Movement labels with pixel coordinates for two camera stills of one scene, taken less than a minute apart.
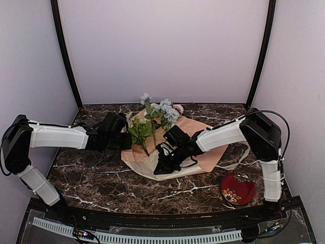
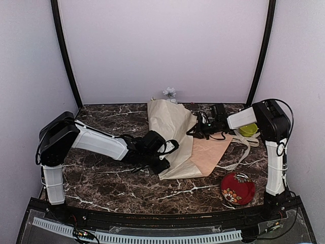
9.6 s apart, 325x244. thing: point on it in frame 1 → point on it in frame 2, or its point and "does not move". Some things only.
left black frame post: [57, 18] does not move
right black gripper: [165, 167] → [200, 131]
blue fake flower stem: [168, 113] → [170, 92]
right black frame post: [269, 35] does not move
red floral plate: [237, 188] does not move
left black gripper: [127, 144] → [161, 169]
